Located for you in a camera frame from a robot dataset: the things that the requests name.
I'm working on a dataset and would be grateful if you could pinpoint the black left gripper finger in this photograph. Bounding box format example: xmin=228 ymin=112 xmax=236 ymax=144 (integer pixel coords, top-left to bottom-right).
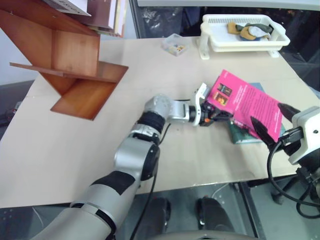
xmin=214 ymin=111 xmax=235 ymax=122

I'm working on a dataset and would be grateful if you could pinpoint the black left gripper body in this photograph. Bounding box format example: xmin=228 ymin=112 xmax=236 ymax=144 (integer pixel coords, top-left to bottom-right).
xmin=199 ymin=101 xmax=220 ymax=128

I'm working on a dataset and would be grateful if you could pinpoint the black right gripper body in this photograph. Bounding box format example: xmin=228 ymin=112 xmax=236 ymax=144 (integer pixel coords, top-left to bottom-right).
xmin=268 ymin=136 xmax=305 ymax=157

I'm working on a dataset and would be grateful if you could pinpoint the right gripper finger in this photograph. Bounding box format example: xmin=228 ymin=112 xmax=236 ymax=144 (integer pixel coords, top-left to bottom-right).
xmin=277 ymin=102 xmax=301 ymax=124
xmin=250 ymin=116 xmax=276 ymax=151

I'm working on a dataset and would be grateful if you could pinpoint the pink book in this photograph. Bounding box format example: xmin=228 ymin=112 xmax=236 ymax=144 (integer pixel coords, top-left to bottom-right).
xmin=205 ymin=69 xmax=286 ymax=144

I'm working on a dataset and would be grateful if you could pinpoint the dark green book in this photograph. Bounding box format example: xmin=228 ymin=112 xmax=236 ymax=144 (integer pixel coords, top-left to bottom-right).
xmin=227 ymin=82 xmax=287 ymax=145

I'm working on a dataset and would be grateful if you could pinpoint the cream thin book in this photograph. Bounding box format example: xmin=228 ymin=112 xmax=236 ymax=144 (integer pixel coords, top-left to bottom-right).
xmin=112 ymin=0 xmax=127 ymax=38

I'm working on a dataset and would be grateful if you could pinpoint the wooden bookshelf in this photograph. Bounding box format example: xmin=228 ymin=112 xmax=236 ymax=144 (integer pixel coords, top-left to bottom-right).
xmin=0 ymin=0 xmax=130 ymax=122

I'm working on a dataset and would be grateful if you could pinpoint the grey white printed book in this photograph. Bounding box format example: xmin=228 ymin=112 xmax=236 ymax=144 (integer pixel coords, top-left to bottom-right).
xmin=46 ymin=0 xmax=93 ymax=17

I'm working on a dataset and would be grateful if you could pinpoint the white plastic tray rack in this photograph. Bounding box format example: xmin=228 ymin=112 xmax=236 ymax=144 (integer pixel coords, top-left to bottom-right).
xmin=199 ymin=13 xmax=291 ymax=60

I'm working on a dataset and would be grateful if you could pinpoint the clear plastic parts box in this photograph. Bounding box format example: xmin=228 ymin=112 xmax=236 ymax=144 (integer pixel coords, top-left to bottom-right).
xmin=160 ymin=33 xmax=190 ymax=57

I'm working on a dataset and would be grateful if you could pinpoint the grey white cloth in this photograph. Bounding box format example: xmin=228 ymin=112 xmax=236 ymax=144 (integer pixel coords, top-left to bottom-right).
xmin=249 ymin=26 xmax=269 ymax=39

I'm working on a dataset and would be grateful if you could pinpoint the dark green cloth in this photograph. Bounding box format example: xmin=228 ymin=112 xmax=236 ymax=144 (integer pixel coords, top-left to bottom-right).
xmin=243 ymin=22 xmax=274 ymax=35

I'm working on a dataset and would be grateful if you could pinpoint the yellow cloth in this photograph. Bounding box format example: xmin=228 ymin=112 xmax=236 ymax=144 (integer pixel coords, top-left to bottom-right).
xmin=226 ymin=22 xmax=243 ymax=35

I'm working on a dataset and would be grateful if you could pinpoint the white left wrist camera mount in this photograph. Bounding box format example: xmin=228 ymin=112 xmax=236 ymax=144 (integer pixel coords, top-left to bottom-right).
xmin=191 ymin=83 xmax=213 ymax=127

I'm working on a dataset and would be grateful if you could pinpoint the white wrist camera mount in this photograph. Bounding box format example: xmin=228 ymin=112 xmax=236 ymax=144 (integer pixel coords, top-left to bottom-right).
xmin=287 ymin=106 xmax=320 ymax=165
xmin=191 ymin=83 xmax=213 ymax=127

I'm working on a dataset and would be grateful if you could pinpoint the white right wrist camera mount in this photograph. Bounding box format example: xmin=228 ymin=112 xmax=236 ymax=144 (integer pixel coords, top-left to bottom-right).
xmin=287 ymin=106 xmax=320 ymax=165

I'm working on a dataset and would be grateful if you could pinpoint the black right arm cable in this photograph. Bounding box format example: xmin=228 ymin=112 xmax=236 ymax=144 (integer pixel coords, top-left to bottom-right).
xmin=266 ymin=128 xmax=320 ymax=219

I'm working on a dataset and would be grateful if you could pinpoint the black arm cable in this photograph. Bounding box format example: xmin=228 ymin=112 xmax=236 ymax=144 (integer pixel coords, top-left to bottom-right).
xmin=129 ymin=122 xmax=171 ymax=240
xmin=266 ymin=128 xmax=320 ymax=219

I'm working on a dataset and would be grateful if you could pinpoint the dark metal table frame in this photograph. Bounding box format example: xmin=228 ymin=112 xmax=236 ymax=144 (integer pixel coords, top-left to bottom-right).
xmin=236 ymin=181 xmax=260 ymax=240

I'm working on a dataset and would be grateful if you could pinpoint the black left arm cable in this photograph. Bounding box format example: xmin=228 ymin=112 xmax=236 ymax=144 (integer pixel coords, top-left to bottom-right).
xmin=129 ymin=122 xmax=171 ymax=240

